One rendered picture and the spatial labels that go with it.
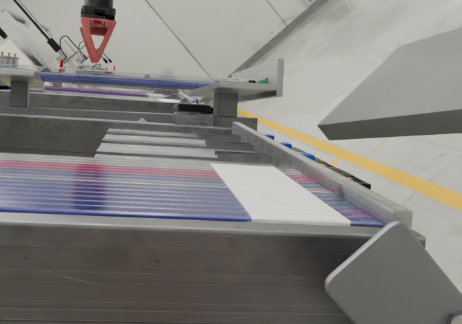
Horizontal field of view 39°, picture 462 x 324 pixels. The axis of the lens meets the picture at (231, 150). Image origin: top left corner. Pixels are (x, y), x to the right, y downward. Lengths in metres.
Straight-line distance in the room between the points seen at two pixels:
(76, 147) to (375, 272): 0.75
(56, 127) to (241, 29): 7.58
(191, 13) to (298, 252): 8.15
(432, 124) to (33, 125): 0.58
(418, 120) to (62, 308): 0.68
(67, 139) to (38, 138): 0.04
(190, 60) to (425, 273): 8.15
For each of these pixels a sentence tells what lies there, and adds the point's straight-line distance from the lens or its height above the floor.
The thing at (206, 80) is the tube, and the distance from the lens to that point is 1.15.
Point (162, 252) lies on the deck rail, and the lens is 0.34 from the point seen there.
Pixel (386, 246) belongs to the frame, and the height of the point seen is 0.75.
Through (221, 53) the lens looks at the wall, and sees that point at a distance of 8.49.
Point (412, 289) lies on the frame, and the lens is 0.33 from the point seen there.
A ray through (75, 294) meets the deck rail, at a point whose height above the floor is 0.82.
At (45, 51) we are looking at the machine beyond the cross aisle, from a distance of 5.49.
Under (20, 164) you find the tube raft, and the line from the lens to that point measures 0.54.
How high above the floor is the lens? 0.89
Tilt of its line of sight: 10 degrees down
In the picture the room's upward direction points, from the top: 40 degrees counter-clockwise
